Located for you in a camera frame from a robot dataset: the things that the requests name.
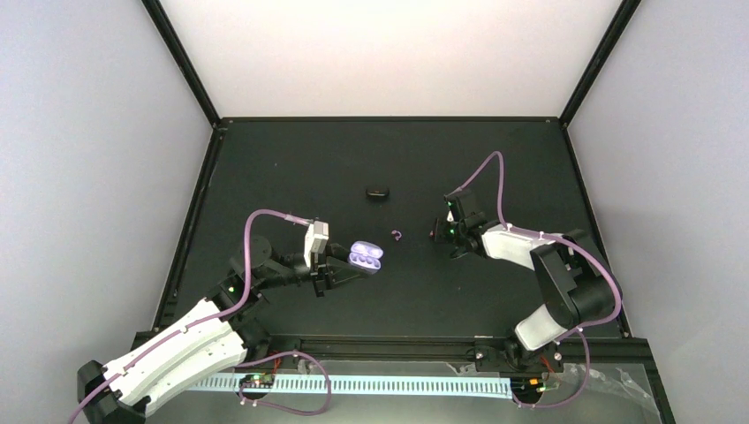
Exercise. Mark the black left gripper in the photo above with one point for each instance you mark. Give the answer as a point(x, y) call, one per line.
point(325, 271)

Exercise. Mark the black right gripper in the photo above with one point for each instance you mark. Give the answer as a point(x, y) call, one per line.
point(436, 233)

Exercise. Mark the lilac earbud charging case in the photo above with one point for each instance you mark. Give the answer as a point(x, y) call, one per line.
point(365, 255)

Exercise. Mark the black earbud charging case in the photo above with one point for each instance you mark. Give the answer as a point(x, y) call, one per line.
point(377, 193)

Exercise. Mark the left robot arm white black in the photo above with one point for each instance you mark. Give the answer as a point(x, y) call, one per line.
point(221, 331)

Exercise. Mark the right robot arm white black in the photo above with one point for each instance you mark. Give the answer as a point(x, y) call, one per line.
point(575, 283)

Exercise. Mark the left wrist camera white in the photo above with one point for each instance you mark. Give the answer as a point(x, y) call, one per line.
point(316, 239)

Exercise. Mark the white slotted cable duct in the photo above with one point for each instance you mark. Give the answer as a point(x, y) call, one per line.
point(384, 385)

